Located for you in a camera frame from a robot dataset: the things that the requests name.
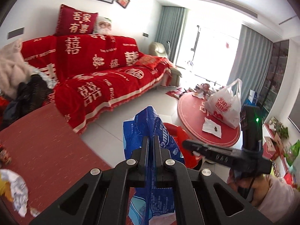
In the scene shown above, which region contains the grey green curtain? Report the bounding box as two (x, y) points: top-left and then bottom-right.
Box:
(155, 6), (189, 62)
(226, 25), (273, 104)

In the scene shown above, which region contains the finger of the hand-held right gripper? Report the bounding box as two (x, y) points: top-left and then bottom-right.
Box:
(182, 139), (235, 157)

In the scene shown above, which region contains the yellow snack bag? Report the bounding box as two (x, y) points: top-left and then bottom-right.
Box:
(0, 180), (11, 202)

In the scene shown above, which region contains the cartoon printed cushion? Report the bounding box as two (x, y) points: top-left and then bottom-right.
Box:
(92, 16), (112, 36)

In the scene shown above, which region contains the round red coffee table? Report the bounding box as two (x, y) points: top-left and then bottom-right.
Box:
(177, 91), (241, 163)

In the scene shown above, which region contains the person's right hand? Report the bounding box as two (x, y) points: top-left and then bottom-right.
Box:
(227, 169), (272, 208)

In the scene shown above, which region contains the red gift box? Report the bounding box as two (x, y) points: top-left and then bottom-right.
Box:
(262, 133), (285, 161)

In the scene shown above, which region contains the dark plaid clothing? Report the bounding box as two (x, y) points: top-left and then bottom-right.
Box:
(3, 74), (55, 127)

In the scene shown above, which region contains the large red printed cushion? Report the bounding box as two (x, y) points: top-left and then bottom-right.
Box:
(54, 4), (99, 37)

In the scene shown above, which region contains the red covered sofa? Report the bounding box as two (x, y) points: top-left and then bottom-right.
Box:
(20, 34), (173, 135)

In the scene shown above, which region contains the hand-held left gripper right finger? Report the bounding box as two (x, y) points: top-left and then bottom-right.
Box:
(152, 136), (273, 225)

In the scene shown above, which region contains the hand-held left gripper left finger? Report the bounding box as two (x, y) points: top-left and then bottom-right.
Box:
(29, 136), (150, 225)

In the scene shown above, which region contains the blue white box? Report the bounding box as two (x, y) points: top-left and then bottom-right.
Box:
(248, 90), (258, 105)

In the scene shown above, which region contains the person's right forearm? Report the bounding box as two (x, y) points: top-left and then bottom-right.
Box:
(260, 175), (297, 214)

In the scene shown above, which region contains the cluster of small table items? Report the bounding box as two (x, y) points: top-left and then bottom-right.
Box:
(192, 83), (219, 99)

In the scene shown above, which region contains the white paper sheet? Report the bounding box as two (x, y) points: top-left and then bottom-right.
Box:
(202, 118), (223, 138)

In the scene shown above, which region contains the green gift bag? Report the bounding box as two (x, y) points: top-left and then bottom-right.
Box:
(285, 140), (300, 167)

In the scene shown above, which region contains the red drink can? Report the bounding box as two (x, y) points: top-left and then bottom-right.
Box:
(0, 144), (12, 166)

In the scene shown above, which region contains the beige fluffy coat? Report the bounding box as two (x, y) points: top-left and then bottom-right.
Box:
(0, 39), (35, 99)

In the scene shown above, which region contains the beige leather sofa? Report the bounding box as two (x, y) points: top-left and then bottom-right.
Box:
(149, 41), (183, 87)

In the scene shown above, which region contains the blue plastic bag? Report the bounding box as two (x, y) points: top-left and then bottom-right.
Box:
(123, 106), (185, 225)

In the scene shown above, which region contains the white printed plastic bag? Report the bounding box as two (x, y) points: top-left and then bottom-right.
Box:
(205, 78), (242, 129)

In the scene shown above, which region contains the green potted plant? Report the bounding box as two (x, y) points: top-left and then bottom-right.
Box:
(269, 117), (289, 139)

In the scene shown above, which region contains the red plastic stool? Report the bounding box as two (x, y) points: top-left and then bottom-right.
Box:
(164, 122), (202, 169)

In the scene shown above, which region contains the small embroidered red cushion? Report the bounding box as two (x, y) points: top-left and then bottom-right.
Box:
(135, 57), (162, 70)

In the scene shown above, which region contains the grey wall switch panel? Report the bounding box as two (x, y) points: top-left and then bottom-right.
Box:
(7, 27), (25, 39)

